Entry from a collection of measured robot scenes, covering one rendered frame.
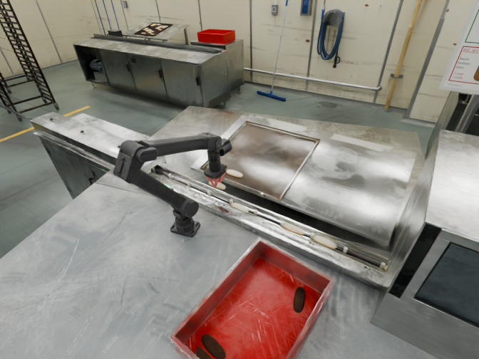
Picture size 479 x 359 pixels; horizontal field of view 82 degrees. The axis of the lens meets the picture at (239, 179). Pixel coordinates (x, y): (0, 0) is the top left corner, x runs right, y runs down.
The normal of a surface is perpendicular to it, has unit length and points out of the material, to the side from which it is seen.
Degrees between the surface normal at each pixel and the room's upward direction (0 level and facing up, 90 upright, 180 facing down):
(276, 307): 0
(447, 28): 90
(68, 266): 0
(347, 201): 10
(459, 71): 90
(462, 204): 0
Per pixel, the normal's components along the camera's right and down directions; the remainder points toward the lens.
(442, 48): -0.55, 0.52
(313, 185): -0.13, -0.69
